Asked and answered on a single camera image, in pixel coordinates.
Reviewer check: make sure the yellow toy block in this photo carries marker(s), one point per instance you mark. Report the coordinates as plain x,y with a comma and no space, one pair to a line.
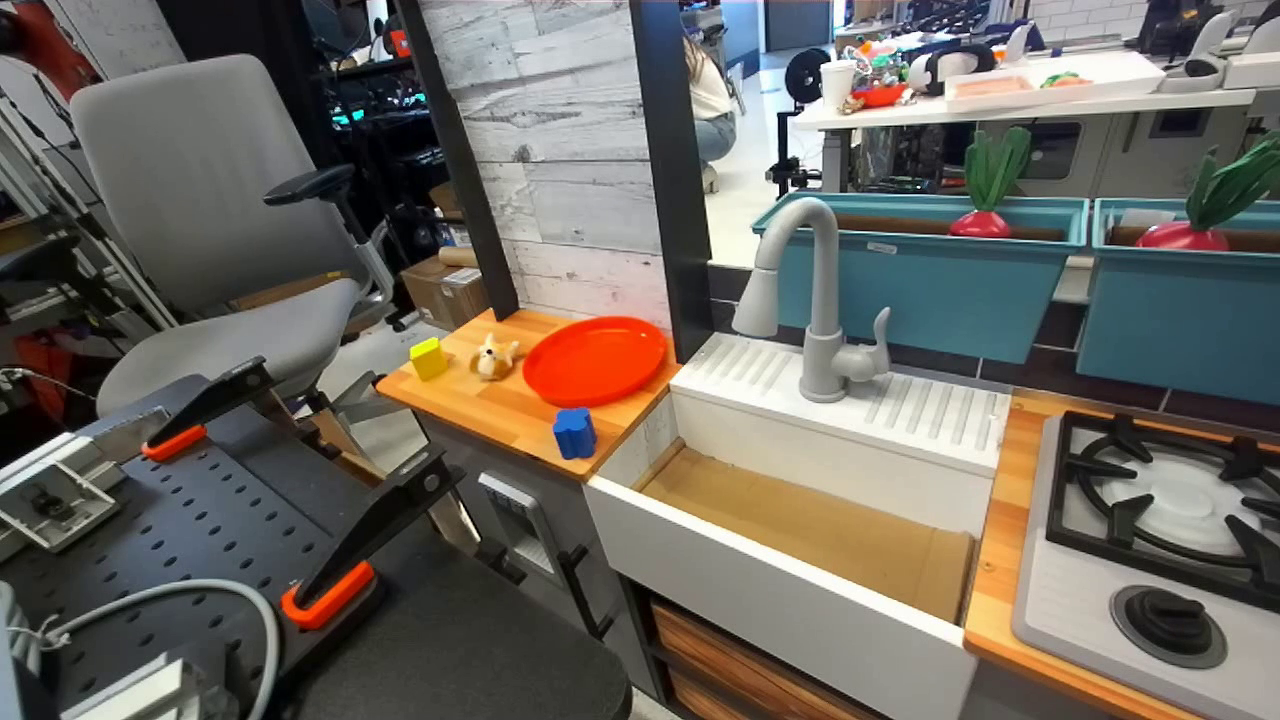
431,359

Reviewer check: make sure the red plastic plate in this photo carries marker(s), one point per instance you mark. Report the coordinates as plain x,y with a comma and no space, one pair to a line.
599,361

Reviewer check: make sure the blue toy cube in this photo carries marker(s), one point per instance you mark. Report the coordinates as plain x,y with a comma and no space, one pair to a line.
573,433

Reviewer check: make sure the small beige toy figure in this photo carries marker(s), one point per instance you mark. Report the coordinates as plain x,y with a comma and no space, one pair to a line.
493,361

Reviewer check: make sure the grey toy faucet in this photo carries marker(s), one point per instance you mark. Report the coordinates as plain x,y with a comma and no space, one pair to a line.
830,361

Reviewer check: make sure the cardboard box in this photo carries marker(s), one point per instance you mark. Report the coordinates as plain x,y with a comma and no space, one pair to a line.
447,286

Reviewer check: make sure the white toy sink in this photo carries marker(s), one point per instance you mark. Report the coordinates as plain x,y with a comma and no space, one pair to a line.
833,539

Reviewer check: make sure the left teal planter box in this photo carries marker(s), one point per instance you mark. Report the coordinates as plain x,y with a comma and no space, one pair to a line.
955,292

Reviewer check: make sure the teal planter box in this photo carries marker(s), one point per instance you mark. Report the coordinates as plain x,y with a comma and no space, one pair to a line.
1192,321
955,292

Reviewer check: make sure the near black orange clamp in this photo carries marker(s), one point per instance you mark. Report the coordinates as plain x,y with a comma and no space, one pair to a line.
351,570

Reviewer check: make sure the black orange clamp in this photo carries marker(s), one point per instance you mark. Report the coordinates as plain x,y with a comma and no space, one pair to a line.
351,570
190,425

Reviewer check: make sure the far black orange clamp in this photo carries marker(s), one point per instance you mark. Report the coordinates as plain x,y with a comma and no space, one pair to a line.
190,425

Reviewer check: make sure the grey office chair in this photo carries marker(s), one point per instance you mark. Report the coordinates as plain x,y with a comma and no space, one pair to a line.
187,162

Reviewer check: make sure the left toy radish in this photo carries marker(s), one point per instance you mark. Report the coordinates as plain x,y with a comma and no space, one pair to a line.
993,162

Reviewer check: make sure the toy radish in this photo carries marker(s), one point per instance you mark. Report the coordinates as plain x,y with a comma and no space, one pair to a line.
993,162
1221,191

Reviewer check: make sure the white background table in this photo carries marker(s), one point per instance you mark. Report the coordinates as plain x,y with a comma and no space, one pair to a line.
1035,91

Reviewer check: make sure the toy gas stove top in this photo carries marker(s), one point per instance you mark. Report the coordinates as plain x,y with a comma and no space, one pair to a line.
1153,559

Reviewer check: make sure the right teal planter box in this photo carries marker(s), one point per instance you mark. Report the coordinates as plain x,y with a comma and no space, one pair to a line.
1192,321

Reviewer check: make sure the right toy radish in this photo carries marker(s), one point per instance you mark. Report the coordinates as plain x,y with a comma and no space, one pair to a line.
1221,191

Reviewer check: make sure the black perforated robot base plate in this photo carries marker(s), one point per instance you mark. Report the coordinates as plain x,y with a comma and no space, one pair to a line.
152,559

